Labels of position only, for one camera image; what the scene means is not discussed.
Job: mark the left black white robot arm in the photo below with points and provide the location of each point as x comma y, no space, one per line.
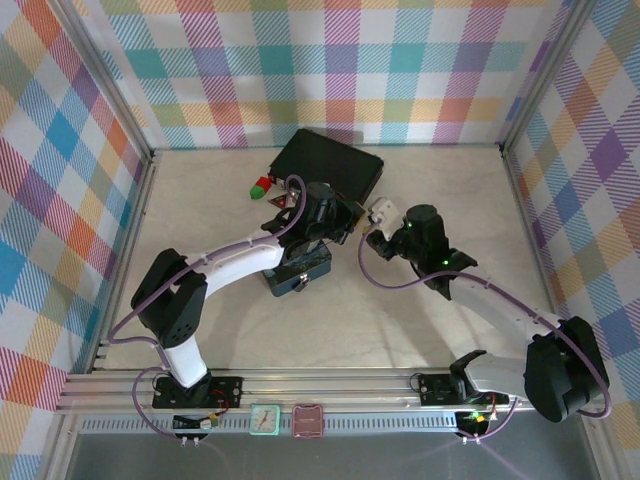
170,300

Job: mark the aluminium frame post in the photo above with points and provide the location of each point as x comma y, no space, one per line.
547,75
106,75

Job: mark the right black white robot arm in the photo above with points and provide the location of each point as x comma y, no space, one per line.
560,370

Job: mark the aluminium mounting rail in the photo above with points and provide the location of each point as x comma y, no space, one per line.
325,387

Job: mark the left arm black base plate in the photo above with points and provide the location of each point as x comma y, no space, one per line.
230,392

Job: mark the small red triangle sign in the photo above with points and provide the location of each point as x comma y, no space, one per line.
277,201

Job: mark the small pink case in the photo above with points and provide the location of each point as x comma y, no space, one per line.
308,421

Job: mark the red and green block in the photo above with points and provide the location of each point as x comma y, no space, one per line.
260,188

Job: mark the black briefcase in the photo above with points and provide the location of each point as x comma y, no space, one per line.
330,160

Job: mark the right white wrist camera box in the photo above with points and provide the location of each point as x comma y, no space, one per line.
382,212

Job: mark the blue painted tin box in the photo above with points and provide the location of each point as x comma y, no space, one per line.
315,265

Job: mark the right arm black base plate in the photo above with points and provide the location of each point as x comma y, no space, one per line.
435,390

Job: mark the small teal clock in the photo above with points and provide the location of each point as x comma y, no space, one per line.
264,420

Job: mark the aluminium side rail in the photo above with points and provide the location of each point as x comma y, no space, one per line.
526,225
137,220

